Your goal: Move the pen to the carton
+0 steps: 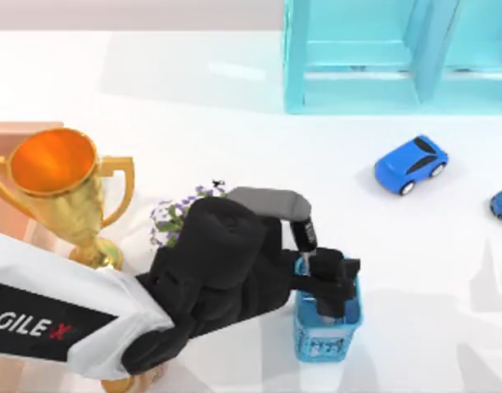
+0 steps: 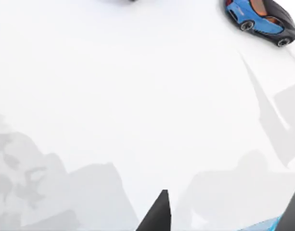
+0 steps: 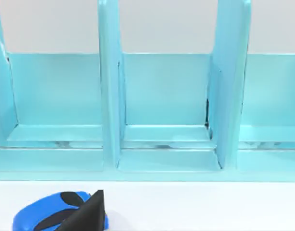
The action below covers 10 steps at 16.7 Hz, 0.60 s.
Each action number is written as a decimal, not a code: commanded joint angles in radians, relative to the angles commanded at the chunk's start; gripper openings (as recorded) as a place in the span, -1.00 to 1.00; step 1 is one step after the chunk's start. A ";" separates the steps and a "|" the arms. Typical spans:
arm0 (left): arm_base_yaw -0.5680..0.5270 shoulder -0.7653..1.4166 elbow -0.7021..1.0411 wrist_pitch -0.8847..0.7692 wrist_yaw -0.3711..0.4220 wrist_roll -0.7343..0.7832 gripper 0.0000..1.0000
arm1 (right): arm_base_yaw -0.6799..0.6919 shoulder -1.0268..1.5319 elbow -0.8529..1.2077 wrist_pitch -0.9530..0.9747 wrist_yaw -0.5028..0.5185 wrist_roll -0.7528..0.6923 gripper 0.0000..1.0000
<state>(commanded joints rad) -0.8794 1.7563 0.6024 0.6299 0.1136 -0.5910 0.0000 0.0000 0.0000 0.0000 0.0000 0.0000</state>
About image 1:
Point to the purple flower plant pot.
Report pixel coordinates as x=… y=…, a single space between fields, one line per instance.
x=170 y=221

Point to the light blue rack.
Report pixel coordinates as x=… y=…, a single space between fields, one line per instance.
x=357 y=86

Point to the pale grey rounded box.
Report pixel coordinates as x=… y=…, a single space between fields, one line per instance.
x=271 y=202

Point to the large gold trophy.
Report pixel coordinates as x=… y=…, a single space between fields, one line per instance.
x=70 y=204

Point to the blue basket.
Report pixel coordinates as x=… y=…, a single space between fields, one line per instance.
x=328 y=341

